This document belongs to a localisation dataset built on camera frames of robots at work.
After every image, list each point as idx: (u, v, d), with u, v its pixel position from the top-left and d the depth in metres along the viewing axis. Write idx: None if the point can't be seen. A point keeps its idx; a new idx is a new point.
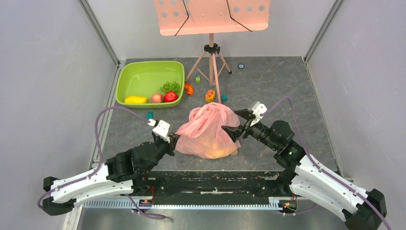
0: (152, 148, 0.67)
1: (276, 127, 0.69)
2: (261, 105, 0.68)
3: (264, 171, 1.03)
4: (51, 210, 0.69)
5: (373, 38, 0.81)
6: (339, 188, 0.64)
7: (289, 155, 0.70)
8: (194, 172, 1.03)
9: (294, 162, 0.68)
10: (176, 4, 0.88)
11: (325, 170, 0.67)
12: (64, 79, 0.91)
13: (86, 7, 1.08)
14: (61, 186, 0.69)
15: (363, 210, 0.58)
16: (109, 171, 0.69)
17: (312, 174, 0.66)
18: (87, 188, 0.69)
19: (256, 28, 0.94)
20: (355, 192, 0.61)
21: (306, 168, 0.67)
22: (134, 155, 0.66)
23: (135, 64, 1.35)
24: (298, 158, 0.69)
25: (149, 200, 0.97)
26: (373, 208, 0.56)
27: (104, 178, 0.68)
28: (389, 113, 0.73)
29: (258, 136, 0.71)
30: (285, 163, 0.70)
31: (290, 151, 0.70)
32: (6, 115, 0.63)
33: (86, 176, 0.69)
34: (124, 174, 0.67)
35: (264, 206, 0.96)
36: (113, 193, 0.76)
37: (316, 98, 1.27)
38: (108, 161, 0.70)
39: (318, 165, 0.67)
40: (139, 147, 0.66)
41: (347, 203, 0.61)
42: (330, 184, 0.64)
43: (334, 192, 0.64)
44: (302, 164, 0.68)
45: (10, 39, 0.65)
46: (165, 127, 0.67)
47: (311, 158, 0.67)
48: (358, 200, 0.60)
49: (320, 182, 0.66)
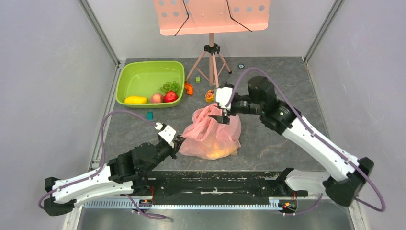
0: (152, 148, 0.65)
1: (251, 82, 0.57)
2: (222, 91, 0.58)
3: (263, 171, 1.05)
4: (53, 210, 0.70)
5: (373, 38, 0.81)
6: (330, 155, 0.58)
7: (280, 116, 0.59)
8: (194, 172, 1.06)
9: (285, 124, 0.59)
10: (176, 4, 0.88)
11: (318, 135, 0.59)
12: (64, 79, 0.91)
13: (86, 7, 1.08)
14: (62, 186, 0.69)
15: (354, 180, 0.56)
16: (111, 171, 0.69)
17: (304, 139, 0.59)
18: (89, 188, 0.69)
19: (256, 28, 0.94)
20: (346, 160, 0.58)
21: (297, 132, 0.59)
22: (134, 156, 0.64)
23: (135, 64, 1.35)
24: (289, 119, 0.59)
25: (149, 200, 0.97)
26: (364, 175, 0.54)
27: (105, 179, 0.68)
28: (389, 114, 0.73)
29: (242, 108, 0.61)
30: (275, 125, 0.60)
31: (281, 111, 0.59)
32: (6, 116, 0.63)
33: (88, 177, 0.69)
34: (126, 174, 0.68)
35: (264, 206, 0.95)
36: (114, 193, 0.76)
37: (316, 98, 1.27)
38: (110, 162, 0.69)
39: (311, 129, 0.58)
40: (139, 148, 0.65)
41: (336, 170, 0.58)
42: (322, 151, 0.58)
43: (324, 158, 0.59)
44: (294, 126, 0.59)
45: (10, 39, 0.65)
46: (171, 132, 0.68)
47: (303, 121, 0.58)
48: (349, 168, 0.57)
49: (310, 147, 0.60)
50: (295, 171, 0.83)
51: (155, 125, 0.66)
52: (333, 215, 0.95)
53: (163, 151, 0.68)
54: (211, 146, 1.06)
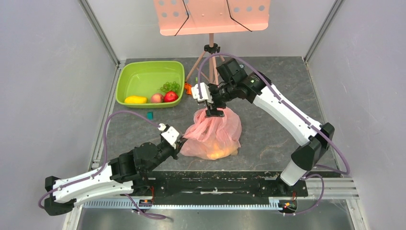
0: (152, 148, 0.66)
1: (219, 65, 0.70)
2: (194, 90, 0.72)
3: (264, 171, 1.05)
4: (52, 209, 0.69)
5: (373, 38, 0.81)
6: (295, 120, 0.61)
7: (250, 83, 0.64)
8: (194, 172, 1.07)
9: (255, 89, 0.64)
10: (176, 4, 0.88)
11: (285, 102, 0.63)
12: (64, 79, 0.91)
13: (86, 7, 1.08)
14: (63, 186, 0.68)
15: (314, 142, 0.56)
16: (113, 171, 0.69)
17: (272, 105, 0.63)
18: (90, 188, 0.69)
19: (257, 27, 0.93)
20: (310, 124, 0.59)
21: (265, 99, 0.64)
22: (135, 156, 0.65)
23: (135, 64, 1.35)
24: (259, 87, 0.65)
25: (149, 200, 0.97)
26: (326, 138, 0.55)
27: (107, 178, 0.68)
28: (389, 114, 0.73)
29: (222, 94, 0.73)
30: (246, 92, 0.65)
31: (252, 80, 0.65)
32: (6, 116, 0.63)
33: (89, 176, 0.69)
34: (128, 174, 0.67)
35: (264, 206, 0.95)
36: (114, 193, 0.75)
37: (316, 98, 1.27)
38: (112, 162, 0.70)
39: (278, 95, 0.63)
40: (140, 148, 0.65)
41: (300, 134, 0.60)
42: (288, 116, 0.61)
43: (290, 123, 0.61)
44: (263, 93, 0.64)
45: (9, 39, 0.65)
46: (174, 134, 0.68)
47: (271, 89, 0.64)
48: (311, 132, 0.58)
49: (277, 113, 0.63)
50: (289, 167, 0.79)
51: (158, 126, 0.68)
52: (333, 215, 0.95)
53: (164, 152, 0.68)
54: (211, 146, 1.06)
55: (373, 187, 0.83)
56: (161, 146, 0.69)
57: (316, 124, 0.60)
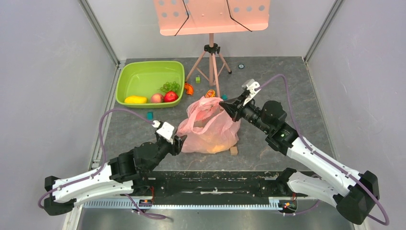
0: (152, 147, 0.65)
1: (267, 107, 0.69)
2: (255, 82, 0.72)
3: (264, 171, 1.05)
4: (52, 210, 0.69)
5: (373, 38, 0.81)
6: (331, 170, 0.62)
7: (281, 137, 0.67)
8: (194, 172, 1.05)
9: (286, 144, 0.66)
10: (176, 4, 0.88)
11: (317, 152, 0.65)
12: (64, 79, 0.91)
13: (86, 7, 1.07)
14: (62, 186, 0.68)
15: (355, 193, 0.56)
16: (112, 171, 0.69)
17: (305, 157, 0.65)
18: (89, 188, 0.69)
19: (256, 28, 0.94)
20: (347, 175, 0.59)
21: (297, 151, 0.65)
22: (135, 156, 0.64)
23: (135, 64, 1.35)
24: (291, 140, 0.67)
25: (149, 200, 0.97)
26: (366, 189, 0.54)
27: (106, 178, 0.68)
28: (389, 113, 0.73)
29: (250, 117, 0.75)
30: (276, 145, 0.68)
31: (283, 133, 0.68)
32: (6, 115, 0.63)
33: (88, 176, 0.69)
34: (127, 174, 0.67)
35: (264, 206, 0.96)
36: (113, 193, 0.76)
37: (316, 98, 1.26)
38: (111, 161, 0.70)
39: (310, 146, 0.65)
40: (140, 147, 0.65)
41: (339, 185, 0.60)
42: (323, 167, 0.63)
43: (326, 174, 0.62)
44: (294, 145, 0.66)
45: (10, 39, 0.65)
46: (169, 129, 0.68)
47: (303, 140, 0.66)
48: (350, 181, 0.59)
49: (312, 165, 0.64)
50: (298, 175, 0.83)
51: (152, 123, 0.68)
52: (333, 215, 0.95)
53: (163, 149, 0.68)
54: (212, 141, 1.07)
55: None
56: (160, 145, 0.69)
57: (354, 174, 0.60)
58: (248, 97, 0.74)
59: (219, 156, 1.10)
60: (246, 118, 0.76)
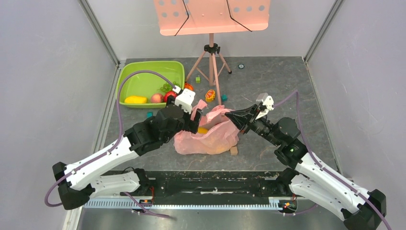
0: (177, 109, 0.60)
1: (281, 124, 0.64)
2: (270, 96, 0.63)
3: (264, 171, 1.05)
4: (70, 199, 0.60)
5: (373, 38, 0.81)
6: (339, 187, 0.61)
7: (290, 152, 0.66)
8: (194, 172, 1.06)
9: (295, 160, 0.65)
10: (176, 4, 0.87)
11: (327, 169, 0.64)
12: (64, 79, 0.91)
13: (86, 7, 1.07)
14: (77, 168, 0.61)
15: (364, 211, 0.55)
16: (130, 141, 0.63)
17: (314, 173, 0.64)
18: (108, 165, 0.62)
19: (256, 28, 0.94)
20: (356, 192, 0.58)
21: (307, 166, 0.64)
22: (161, 117, 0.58)
23: (135, 65, 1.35)
24: (300, 155, 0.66)
25: (149, 200, 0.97)
26: (375, 210, 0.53)
27: (127, 150, 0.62)
28: (389, 113, 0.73)
29: (261, 131, 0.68)
30: (286, 160, 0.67)
31: (292, 148, 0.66)
32: (6, 115, 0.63)
33: (106, 152, 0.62)
34: (149, 142, 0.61)
35: (264, 206, 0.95)
36: (121, 189, 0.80)
37: (316, 98, 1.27)
38: (127, 132, 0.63)
39: (320, 163, 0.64)
40: (165, 109, 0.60)
41: (348, 202, 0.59)
42: (332, 184, 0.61)
43: (335, 191, 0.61)
44: (303, 161, 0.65)
45: (9, 38, 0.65)
46: (191, 95, 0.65)
47: (313, 156, 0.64)
48: (360, 200, 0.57)
49: (321, 181, 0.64)
50: (300, 178, 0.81)
51: (174, 88, 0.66)
52: (333, 215, 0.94)
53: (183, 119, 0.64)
54: (214, 145, 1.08)
55: (371, 186, 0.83)
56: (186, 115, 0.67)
57: (363, 192, 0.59)
58: (263, 112, 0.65)
59: (219, 156, 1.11)
60: (257, 131, 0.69)
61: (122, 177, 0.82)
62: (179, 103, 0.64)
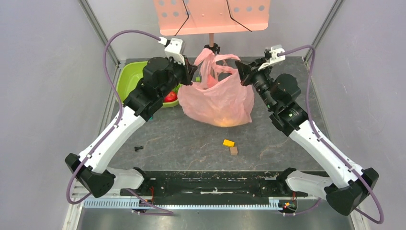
0: (162, 63, 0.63)
1: (280, 81, 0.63)
2: (280, 47, 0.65)
3: (263, 171, 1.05)
4: (96, 183, 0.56)
5: (373, 39, 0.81)
6: (333, 161, 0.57)
7: (289, 118, 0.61)
8: (194, 172, 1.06)
9: (292, 126, 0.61)
10: (176, 4, 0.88)
11: (324, 140, 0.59)
12: (64, 79, 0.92)
13: (86, 7, 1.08)
14: (91, 151, 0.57)
15: (355, 189, 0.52)
16: (133, 109, 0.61)
17: (310, 142, 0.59)
18: (122, 137, 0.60)
19: (256, 28, 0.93)
20: (350, 168, 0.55)
21: (303, 134, 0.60)
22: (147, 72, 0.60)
23: (135, 64, 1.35)
24: (297, 121, 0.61)
25: (149, 200, 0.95)
26: (366, 186, 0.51)
27: (131, 117, 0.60)
28: (389, 113, 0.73)
29: (259, 86, 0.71)
30: (282, 125, 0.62)
31: (290, 114, 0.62)
32: (6, 115, 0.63)
33: (112, 126, 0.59)
34: (151, 104, 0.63)
35: (264, 206, 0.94)
36: (129, 181, 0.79)
37: (316, 98, 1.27)
38: (126, 102, 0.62)
39: (318, 132, 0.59)
40: (149, 64, 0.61)
41: (339, 177, 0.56)
42: (326, 157, 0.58)
43: (328, 165, 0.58)
44: (301, 128, 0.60)
45: (9, 39, 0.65)
46: (177, 43, 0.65)
47: (312, 124, 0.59)
48: (352, 176, 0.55)
49: (315, 152, 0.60)
50: (297, 173, 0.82)
51: (159, 40, 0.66)
52: (333, 215, 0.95)
53: (177, 74, 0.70)
54: (222, 113, 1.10)
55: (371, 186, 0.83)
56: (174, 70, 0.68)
57: (357, 168, 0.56)
58: (267, 62, 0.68)
59: (219, 156, 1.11)
60: (256, 86, 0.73)
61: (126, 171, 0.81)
62: (169, 54, 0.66)
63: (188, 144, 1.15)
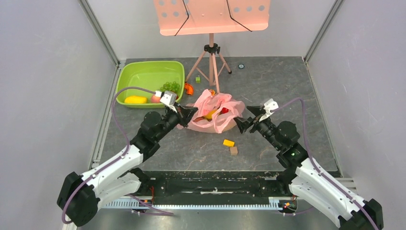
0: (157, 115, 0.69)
1: (281, 127, 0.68)
2: (273, 102, 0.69)
3: (264, 171, 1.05)
4: (89, 207, 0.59)
5: (374, 38, 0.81)
6: (336, 193, 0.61)
7: (291, 156, 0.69)
8: (194, 172, 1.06)
9: (295, 164, 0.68)
10: (176, 4, 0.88)
11: (325, 175, 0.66)
12: (64, 79, 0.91)
13: (86, 7, 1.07)
14: (97, 172, 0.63)
15: (357, 218, 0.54)
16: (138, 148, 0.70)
17: (312, 177, 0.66)
18: (122, 169, 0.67)
19: (256, 28, 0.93)
20: (351, 199, 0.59)
21: (306, 171, 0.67)
22: (145, 128, 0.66)
23: (135, 64, 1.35)
24: (301, 159, 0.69)
25: (149, 200, 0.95)
26: (368, 217, 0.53)
27: (137, 154, 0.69)
28: (389, 113, 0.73)
29: (265, 132, 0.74)
30: (287, 164, 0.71)
31: (293, 153, 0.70)
32: (6, 115, 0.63)
33: (119, 156, 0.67)
34: (150, 147, 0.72)
35: (265, 206, 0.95)
36: (124, 192, 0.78)
37: (316, 98, 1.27)
38: (132, 141, 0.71)
39: (318, 168, 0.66)
40: (144, 120, 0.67)
41: (343, 209, 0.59)
42: (329, 189, 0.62)
43: (332, 197, 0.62)
44: (303, 166, 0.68)
45: (9, 38, 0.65)
46: (168, 96, 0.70)
47: (312, 161, 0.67)
48: (354, 207, 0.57)
49: (319, 186, 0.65)
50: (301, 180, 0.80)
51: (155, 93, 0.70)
52: None
53: (171, 120, 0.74)
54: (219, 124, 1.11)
55: (371, 187, 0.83)
56: (168, 116, 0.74)
57: (359, 200, 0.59)
58: (265, 115, 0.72)
59: (219, 156, 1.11)
60: (261, 132, 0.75)
61: (122, 179, 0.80)
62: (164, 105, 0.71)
63: (188, 144, 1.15)
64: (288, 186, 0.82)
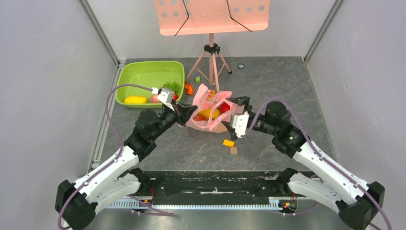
0: (151, 112, 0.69)
1: (270, 108, 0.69)
2: (238, 122, 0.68)
3: (264, 171, 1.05)
4: (84, 213, 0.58)
5: (373, 38, 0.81)
6: (339, 178, 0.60)
7: (289, 140, 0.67)
8: (194, 172, 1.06)
9: (294, 147, 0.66)
10: (176, 4, 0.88)
11: (326, 159, 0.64)
12: (64, 79, 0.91)
13: (86, 7, 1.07)
14: (89, 179, 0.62)
15: (363, 203, 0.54)
16: (132, 149, 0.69)
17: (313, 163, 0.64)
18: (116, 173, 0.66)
19: (256, 28, 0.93)
20: (355, 184, 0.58)
21: (306, 155, 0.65)
22: (140, 126, 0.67)
23: (135, 64, 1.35)
24: (298, 143, 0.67)
25: (149, 200, 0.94)
26: (373, 200, 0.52)
27: (130, 155, 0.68)
28: (389, 113, 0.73)
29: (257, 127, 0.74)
30: (285, 149, 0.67)
31: (291, 136, 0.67)
32: (6, 115, 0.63)
33: (113, 159, 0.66)
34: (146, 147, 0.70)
35: (264, 206, 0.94)
36: (124, 193, 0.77)
37: (316, 98, 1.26)
38: (126, 142, 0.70)
39: (319, 152, 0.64)
40: (139, 119, 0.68)
41: (346, 194, 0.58)
42: (332, 175, 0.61)
43: (334, 183, 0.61)
44: (302, 149, 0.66)
45: (9, 38, 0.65)
46: (165, 93, 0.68)
47: (311, 145, 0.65)
48: (358, 191, 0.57)
49: (320, 171, 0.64)
50: (299, 176, 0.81)
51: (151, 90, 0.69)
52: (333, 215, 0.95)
53: (169, 119, 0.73)
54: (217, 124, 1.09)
55: None
56: (165, 115, 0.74)
57: (362, 183, 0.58)
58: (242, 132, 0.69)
59: (219, 156, 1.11)
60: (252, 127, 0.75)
61: (120, 182, 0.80)
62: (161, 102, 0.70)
63: (188, 144, 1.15)
64: (288, 184, 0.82)
